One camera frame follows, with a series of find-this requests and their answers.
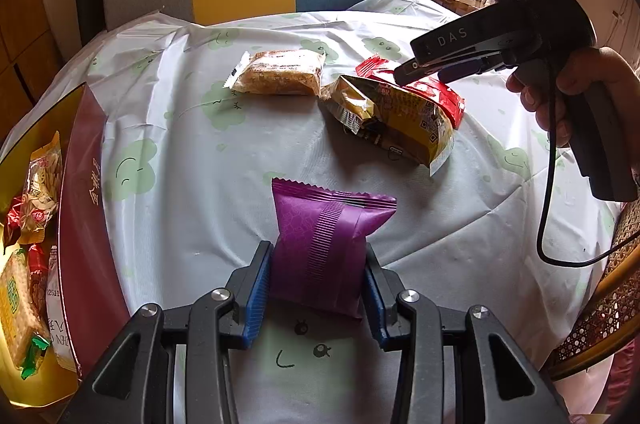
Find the wicker chair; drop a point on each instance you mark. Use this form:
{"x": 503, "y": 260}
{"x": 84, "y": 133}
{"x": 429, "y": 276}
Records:
{"x": 600, "y": 314}

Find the wooden wardrobe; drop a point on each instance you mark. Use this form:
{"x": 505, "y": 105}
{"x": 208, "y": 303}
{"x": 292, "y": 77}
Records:
{"x": 25, "y": 34}

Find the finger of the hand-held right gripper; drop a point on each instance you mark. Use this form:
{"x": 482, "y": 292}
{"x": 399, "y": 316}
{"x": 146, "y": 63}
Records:
{"x": 460, "y": 70}
{"x": 415, "y": 72}

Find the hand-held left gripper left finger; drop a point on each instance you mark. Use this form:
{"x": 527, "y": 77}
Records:
{"x": 255, "y": 299}

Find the large yellow black snack packet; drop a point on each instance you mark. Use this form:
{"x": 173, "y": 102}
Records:
{"x": 415, "y": 129}

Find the dark red snack packet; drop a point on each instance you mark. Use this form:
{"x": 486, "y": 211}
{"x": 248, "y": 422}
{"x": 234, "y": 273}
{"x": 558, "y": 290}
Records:
{"x": 15, "y": 216}

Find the pink cloth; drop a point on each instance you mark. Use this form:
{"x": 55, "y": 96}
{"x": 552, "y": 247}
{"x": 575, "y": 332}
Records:
{"x": 620, "y": 384}

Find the purple snack packet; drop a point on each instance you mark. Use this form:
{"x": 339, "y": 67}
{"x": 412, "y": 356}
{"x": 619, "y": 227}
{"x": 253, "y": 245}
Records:
{"x": 320, "y": 249}

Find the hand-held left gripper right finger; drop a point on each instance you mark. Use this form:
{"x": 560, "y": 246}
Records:
{"x": 375, "y": 301}

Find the green yellow cracker packet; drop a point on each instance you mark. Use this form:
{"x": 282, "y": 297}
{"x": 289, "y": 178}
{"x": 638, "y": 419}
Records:
{"x": 15, "y": 319}

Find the cloud print plastic sheet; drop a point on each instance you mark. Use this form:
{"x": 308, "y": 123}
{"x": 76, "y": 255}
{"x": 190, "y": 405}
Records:
{"x": 200, "y": 184}

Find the red gold candy packet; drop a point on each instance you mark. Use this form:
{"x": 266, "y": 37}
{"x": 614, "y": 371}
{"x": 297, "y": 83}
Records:
{"x": 36, "y": 266}

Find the gold patterned snack packet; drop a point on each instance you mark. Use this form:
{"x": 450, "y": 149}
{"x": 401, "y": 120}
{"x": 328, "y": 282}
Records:
{"x": 42, "y": 184}

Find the clear orange pastry packet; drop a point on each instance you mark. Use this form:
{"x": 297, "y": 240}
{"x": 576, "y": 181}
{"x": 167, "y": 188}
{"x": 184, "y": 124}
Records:
{"x": 277, "y": 74}

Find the small golden snack packet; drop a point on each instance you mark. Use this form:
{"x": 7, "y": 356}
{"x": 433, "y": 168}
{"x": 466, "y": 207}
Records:
{"x": 350, "y": 104}

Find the person's right hand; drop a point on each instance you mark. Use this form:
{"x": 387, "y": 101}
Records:
{"x": 545, "y": 114}

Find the maroon gift box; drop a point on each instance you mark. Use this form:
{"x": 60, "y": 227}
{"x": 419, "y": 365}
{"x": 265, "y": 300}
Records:
{"x": 82, "y": 204}

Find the white snack packet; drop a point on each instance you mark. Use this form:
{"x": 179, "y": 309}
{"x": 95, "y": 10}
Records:
{"x": 59, "y": 299}

